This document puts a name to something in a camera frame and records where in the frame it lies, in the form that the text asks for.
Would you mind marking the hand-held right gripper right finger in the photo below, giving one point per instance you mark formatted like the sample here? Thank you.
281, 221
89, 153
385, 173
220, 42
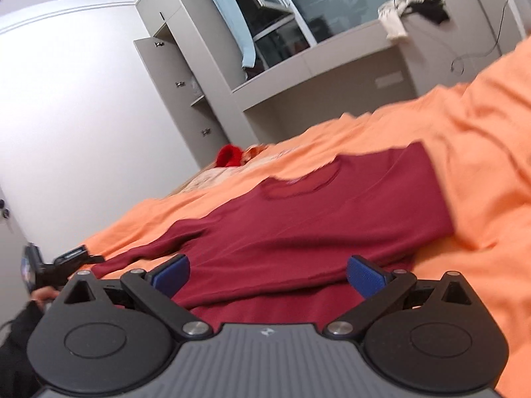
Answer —
367, 275

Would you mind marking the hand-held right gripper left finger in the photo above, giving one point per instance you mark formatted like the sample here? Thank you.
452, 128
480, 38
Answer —
172, 275

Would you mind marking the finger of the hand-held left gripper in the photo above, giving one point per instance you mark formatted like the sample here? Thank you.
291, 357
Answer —
74, 254

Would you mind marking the dark red shirt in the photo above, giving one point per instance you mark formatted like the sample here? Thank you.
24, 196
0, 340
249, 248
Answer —
290, 232

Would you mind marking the person's left forearm dark sleeve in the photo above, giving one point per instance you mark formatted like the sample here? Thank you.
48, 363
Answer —
18, 348

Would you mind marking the person's left hand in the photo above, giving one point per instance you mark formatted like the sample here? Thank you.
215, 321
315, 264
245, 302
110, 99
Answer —
43, 295

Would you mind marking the pale patterned pillow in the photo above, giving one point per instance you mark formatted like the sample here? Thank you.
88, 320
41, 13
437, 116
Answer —
207, 180

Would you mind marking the red plush toy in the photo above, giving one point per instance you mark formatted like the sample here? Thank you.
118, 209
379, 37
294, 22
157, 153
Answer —
228, 155

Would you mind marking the orange blanket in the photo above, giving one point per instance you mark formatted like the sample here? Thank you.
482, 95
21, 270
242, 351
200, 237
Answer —
477, 153

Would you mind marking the white cloth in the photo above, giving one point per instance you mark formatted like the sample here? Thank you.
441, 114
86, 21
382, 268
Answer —
394, 16

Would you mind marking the grey plain tall cabinet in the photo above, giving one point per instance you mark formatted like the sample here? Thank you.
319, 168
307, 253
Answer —
456, 29

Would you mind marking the black cloth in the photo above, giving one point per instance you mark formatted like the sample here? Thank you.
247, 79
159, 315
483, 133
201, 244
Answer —
429, 8

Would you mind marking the window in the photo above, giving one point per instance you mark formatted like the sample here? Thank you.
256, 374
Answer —
315, 4

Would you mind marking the white wall socket plate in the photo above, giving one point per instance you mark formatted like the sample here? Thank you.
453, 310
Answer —
389, 79

